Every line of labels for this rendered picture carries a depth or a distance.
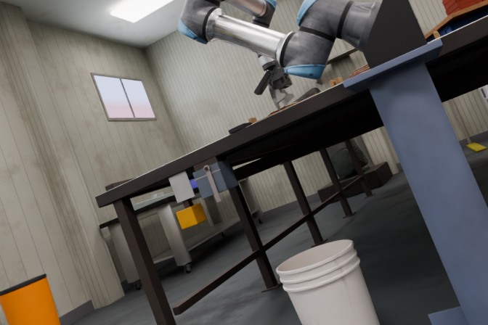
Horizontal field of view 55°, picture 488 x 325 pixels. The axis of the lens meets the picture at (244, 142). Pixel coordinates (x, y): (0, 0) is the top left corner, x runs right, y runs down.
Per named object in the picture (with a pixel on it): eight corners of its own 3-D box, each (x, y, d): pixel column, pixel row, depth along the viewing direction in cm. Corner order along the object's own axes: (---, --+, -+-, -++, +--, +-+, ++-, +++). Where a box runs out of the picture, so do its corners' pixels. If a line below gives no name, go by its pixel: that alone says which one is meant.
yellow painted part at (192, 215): (197, 224, 199) (178, 172, 201) (181, 230, 203) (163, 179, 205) (207, 219, 206) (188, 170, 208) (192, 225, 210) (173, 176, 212)
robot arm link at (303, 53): (331, 35, 137) (181, -12, 156) (313, 83, 139) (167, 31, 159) (340, 41, 148) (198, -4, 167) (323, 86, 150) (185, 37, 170)
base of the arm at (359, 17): (382, 0, 129) (348, -10, 133) (362, 52, 133) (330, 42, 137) (388, 6, 143) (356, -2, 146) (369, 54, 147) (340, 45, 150)
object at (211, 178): (229, 197, 189) (213, 156, 191) (202, 208, 196) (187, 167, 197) (242, 192, 199) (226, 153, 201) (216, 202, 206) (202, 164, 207)
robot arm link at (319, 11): (348, -5, 135) (306, -18, 139) (332, 40, 137) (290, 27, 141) (354, 4, 146) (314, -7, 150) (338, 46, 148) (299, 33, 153)
